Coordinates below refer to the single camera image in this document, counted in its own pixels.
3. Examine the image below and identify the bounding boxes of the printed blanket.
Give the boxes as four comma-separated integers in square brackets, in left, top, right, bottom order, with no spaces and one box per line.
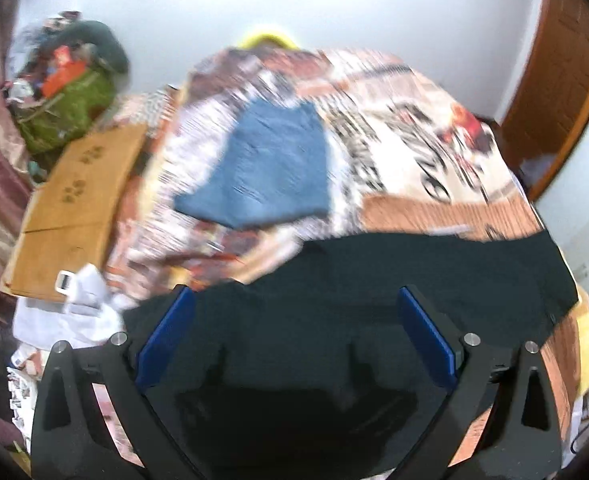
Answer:
[7,47,589,471]

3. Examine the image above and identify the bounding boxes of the yellow curved object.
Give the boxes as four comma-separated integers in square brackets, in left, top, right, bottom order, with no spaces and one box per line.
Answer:
[237,27,298,51]

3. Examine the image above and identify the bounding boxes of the white crumpled cloth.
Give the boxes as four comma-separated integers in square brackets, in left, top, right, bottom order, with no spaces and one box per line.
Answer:
[14,265,135,361]

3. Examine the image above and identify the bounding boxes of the brown cardboard box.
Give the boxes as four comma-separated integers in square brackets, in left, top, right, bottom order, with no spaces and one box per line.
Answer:
[2,125,162,303]

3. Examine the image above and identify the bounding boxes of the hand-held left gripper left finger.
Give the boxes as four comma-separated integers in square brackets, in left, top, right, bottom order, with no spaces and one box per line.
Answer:
[30,285,210,480]

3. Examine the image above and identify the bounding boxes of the yellow sheet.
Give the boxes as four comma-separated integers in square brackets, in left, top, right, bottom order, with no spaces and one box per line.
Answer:
[575,285,589,401]

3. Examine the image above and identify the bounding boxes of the brown wooden door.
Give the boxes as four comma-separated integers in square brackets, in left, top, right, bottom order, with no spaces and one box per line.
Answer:
[499,0,589,201]

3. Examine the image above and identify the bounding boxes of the dark cloth bundle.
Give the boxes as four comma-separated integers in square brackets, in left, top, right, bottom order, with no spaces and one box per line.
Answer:
[69,20,130,76]

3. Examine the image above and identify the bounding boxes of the green bag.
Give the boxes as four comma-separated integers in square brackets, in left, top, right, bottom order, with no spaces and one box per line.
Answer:
[17,67,118,156]

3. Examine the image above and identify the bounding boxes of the folded blue denim pants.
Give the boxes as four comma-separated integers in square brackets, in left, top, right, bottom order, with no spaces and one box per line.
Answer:
[173,97,333,228]

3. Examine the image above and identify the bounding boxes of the black pants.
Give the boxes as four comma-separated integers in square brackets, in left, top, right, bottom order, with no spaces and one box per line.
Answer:
[122,230,578,480]

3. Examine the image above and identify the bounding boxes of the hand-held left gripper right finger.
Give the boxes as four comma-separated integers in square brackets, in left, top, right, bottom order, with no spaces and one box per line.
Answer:
[389,285,563,480]

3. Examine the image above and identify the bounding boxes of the orange packet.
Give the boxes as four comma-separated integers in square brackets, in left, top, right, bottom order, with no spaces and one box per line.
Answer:
[42,47,82,98]

